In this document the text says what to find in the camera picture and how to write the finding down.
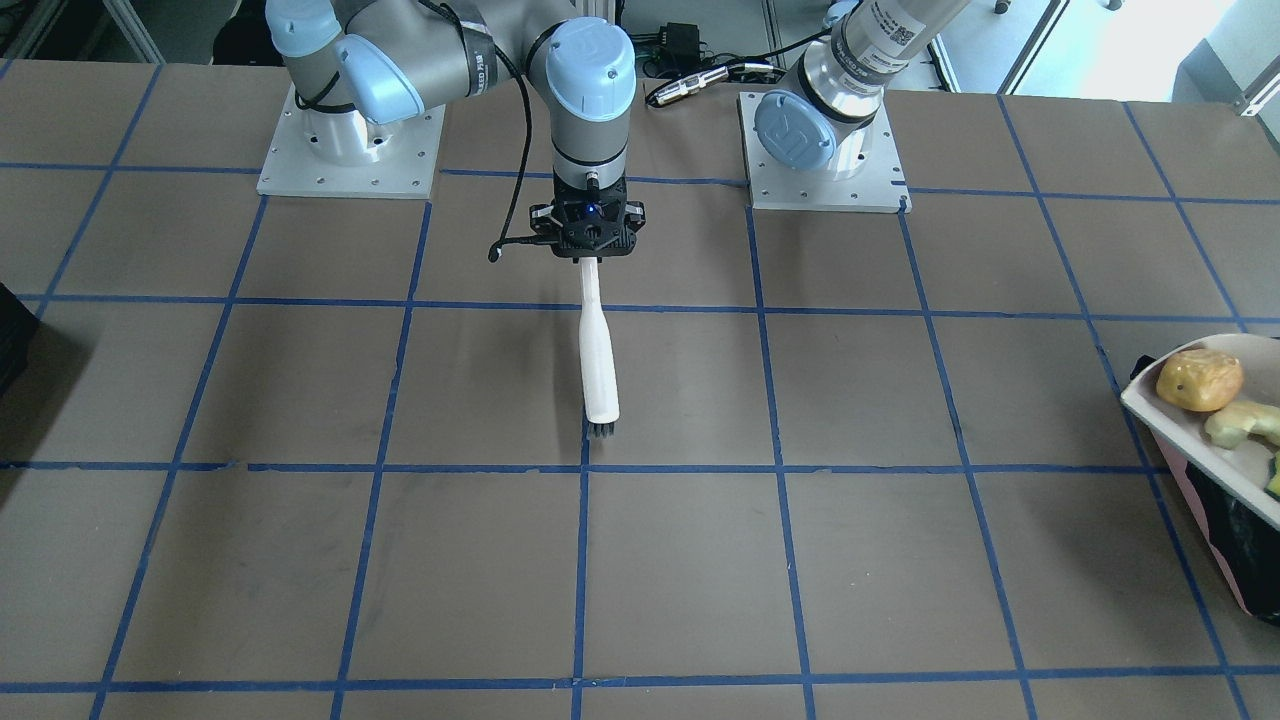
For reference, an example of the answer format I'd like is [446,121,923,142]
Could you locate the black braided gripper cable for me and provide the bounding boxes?
[415,0,561,265]

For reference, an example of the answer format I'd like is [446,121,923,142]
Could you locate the beige hand brush black bristles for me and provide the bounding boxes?
[579,258,620,438]

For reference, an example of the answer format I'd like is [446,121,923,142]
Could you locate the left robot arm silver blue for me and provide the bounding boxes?
[751,1,968,170]

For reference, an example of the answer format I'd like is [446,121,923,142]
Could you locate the bin with black trash bag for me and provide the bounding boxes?
[1156,439,1279,626]

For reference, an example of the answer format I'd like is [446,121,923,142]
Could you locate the brown wrinkled potato toy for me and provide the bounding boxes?
[1155,348,1245,413]

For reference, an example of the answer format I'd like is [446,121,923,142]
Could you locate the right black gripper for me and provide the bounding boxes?
[529,200,646,261]

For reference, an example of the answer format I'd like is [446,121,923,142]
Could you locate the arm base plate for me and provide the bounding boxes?
[256,87,445,200]
[739,91,913,214]

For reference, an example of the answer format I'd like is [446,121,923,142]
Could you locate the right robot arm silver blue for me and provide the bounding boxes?
[257,1,645,259]

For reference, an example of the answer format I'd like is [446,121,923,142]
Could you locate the yellow green fruit chunk toy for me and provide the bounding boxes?
[1263,452,1280,501]

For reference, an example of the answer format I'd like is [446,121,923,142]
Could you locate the silver cylindrical connector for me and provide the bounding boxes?
[645,65,730,108]

